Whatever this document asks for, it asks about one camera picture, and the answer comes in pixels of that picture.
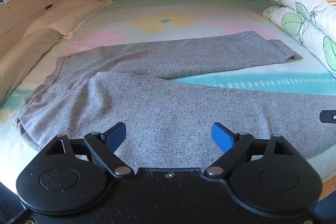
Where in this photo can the tan pillow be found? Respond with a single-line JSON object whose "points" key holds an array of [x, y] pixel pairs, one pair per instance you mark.
{"points": [[23, 56]]}

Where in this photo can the cream pillow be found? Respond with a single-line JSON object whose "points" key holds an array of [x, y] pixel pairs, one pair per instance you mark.
{"points": [[68, 14]]}

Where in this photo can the person's dark trousers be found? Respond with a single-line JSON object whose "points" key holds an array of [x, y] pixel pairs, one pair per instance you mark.
{"points": [[6, 203]]}

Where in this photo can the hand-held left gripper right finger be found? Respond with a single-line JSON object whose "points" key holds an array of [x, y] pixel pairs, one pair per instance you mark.
{"points": [[221, 139]]}

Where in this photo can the floral bed sheet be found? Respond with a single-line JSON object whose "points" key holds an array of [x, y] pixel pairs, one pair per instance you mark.
{"points": [[162, 20]]}

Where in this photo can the grey pants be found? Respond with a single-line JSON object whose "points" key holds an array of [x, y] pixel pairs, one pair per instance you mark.
{"points": [[170, 108]]}

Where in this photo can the wooden bed side panel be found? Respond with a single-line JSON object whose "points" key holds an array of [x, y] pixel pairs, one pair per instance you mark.
{"points": [[34, 1]]}

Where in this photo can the white leaf print pillow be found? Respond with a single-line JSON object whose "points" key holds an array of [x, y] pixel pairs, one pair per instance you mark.
{"points": [[302, 1], [296, 26]]}

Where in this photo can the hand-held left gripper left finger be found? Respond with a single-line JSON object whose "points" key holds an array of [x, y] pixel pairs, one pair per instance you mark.
{"points": [[115, 138]]}

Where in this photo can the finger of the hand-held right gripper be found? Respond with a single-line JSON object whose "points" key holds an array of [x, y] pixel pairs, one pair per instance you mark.
{"points": [[328, 116]]}

